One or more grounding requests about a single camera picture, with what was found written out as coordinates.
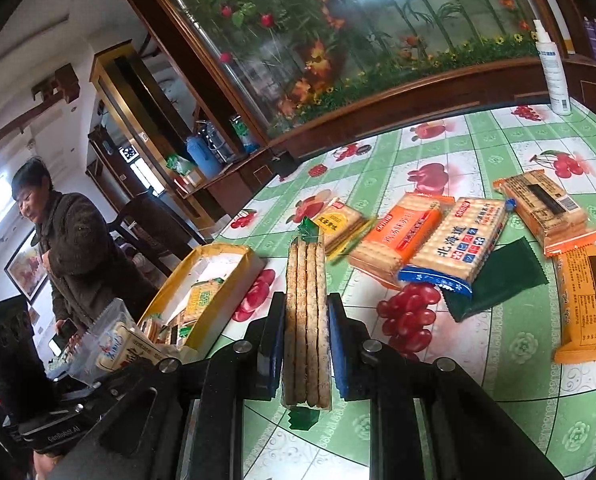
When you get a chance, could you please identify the green Weidan cracker pack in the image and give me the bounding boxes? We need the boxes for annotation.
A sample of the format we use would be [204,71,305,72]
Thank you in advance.
[182,278,224,324]

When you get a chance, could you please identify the green-striped cracker pack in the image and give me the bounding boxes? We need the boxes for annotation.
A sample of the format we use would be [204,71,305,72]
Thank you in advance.
[281,218,331,431]

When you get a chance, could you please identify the orange cracker pack barcode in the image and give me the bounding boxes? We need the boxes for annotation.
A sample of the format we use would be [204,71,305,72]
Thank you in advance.
[159,312,194,346]

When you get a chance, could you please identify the clear plastic bag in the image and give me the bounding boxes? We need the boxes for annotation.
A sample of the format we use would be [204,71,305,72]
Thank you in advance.
[68,298,136,386]

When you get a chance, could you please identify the yellow-rimmed white tray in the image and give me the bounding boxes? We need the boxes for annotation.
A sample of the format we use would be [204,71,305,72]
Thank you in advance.
[138,243,264,363]

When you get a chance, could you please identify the standing person dark jacket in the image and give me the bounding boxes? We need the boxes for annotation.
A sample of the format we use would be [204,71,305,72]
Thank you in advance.
[12,157,158,330]

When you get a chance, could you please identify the framed landscape painting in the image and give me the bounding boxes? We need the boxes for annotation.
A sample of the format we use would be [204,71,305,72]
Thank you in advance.
[4,231,48,304]

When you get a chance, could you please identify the blue-white cracker pack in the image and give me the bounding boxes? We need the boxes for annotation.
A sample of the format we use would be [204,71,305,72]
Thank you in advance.
[398,197,516,297]

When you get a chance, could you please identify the dark green cloth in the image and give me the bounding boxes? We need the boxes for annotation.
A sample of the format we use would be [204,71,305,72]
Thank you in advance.
[443,237,548,323]

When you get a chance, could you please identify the orange-front cracker pack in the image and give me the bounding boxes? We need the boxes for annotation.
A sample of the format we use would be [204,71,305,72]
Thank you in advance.
[348,192,455,289]

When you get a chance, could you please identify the green fruit-print tablecloth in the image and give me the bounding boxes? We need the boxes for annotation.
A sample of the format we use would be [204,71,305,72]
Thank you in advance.
[219,103,596,479]

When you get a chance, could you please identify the dark wooden chair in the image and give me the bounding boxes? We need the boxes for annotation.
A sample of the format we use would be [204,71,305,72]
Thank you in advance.
[107,190,207,276]

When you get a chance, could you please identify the small yellow cracker pack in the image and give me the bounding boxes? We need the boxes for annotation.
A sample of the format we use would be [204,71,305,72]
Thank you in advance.
[313,200,375,260]

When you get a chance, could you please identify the large orange snack pack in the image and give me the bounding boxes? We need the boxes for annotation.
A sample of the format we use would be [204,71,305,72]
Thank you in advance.
[554,245,596,364]

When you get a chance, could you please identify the wooden sideboard cabinet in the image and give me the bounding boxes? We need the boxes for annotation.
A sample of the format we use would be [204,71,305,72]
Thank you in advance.
[175,148,275,229]

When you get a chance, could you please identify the orange cracker pack label up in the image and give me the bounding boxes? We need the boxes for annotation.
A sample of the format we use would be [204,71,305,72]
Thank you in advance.
[493,170,596,258]

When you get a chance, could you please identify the blue thermos jug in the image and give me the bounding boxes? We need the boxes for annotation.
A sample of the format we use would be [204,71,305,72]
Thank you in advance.
[186,136,222,180]

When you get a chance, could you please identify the green-label bottle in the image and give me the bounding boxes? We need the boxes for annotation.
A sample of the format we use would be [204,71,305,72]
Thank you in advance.
[231,115,260,154]

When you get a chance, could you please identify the grey thermos jug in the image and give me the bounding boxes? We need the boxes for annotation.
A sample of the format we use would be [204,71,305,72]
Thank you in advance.
[203,120,235,164]

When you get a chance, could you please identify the white spray bottle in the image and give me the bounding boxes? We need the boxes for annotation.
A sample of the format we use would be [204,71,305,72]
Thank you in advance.
[533,20,571,116]

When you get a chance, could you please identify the floral glass panel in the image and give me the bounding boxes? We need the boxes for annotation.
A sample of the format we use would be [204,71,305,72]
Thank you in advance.
[168,0,536,136]

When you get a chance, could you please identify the purple bottle left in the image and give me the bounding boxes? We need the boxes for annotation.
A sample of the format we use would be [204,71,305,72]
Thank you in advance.
[583,15,596,61]

